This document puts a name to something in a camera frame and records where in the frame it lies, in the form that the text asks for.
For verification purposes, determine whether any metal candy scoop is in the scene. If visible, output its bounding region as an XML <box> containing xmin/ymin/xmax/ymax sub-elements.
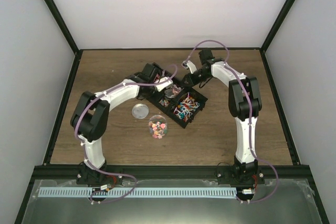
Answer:
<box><xmin>164</xmin><ymin>84</ymin><xmax>182</xmax><ymax>99</ymax></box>

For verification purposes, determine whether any round metal jar lid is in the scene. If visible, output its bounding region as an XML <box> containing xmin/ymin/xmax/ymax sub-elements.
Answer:
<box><xmin>131</xmin><ymin>103</ymin><xmax>149</xmax><ymax>119</ymax></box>

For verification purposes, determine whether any black three-compartment candy tray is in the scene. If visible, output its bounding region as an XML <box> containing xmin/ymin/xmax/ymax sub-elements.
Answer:
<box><xmin>136</xmin><ymin>62</ymin><xmax>208</xmax><ymax>130</ymax></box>

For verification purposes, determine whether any clear glass jar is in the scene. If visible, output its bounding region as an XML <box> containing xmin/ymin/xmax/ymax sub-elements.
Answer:
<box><xmin>148</xmin><ymin>115</ymin><xmax>168</xmax><ymax>140</ymax></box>

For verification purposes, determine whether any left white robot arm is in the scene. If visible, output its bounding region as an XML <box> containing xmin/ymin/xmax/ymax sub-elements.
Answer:
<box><xmin>70</xmin><ymin>64</ymin><xmax>174</xmax><ymax>184</ymax></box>

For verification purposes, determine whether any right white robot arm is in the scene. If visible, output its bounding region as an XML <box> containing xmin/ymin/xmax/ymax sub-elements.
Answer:
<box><xmin>182</xmin><ymin>49</ymin><xmax>262</xmax><ymax>184</ymax></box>

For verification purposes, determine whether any pile of rainbow lollipops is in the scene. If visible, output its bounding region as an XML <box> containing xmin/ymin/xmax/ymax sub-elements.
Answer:
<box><xmin>159</xmin><ymin>84</ymin><xmax>182</xmax><ymax>107</ymax></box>

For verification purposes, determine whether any pile of white-stick lollipops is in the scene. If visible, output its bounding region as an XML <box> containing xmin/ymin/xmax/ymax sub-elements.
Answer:
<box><xmin>173</xmin><ymin>92</ymin><xmax>201</xmax><ymax>122</ymax></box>

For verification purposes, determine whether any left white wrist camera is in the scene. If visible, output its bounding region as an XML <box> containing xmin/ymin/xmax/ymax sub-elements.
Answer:
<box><xmin>154</xmin><ymin>77</ymin><xmax>173</xmax><ymax>92</ymax></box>

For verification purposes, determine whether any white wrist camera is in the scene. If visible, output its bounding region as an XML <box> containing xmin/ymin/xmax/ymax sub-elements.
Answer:
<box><xmin>182</xmin><ymin>60</ymin><xmax>197</xmax><ymax>74</ymax></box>
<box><xmin>154</xmin><ymin>77</ymin><xmax>173</xmax><ymax>92</ymax></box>

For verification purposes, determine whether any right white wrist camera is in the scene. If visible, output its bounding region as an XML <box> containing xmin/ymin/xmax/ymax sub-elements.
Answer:
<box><xmin>182</xmin><ymin>60</ymin><xmax>197</xmax><ymax>74</ymax></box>

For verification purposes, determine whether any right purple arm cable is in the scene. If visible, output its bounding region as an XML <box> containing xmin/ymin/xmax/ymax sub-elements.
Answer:
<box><xmin>185</xmin><ymin>39</ymin><xmax>279</xmax><ymax>205</ymax></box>

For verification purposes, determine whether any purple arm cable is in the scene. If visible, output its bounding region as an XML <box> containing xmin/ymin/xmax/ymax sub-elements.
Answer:
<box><xmin>185</xmin><ymin>39</ymin><xmax>279</xmax><ymax>205</ymax></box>
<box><xmin>75</xmin><ymin>63</ymin><xmax>179</xmax><ymax>206</ymax></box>

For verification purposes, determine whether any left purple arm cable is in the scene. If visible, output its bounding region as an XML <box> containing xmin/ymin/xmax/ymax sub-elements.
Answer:
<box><xmin>75</xmin><ymin>63</ymin><xmax>179</xmax><ymax>206</ymax></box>

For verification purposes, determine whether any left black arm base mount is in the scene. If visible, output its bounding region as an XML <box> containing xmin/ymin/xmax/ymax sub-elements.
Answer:
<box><xmin>77</xmin><ymin>163</ymin><xmax>122</xmax><ymax>186</ymax></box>

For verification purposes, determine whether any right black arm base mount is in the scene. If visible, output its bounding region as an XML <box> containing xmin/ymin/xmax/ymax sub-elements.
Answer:
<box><xmin>215</xmin><ymin>162</ymin><xmax>265</xmax><ymax>186</ymax></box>

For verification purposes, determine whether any light blue slotted cable duct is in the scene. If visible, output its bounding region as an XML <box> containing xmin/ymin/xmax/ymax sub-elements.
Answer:
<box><xmin>38</xmin><ymin>187</ymin><xmax>237</xmax><ymax>199</ymax></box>

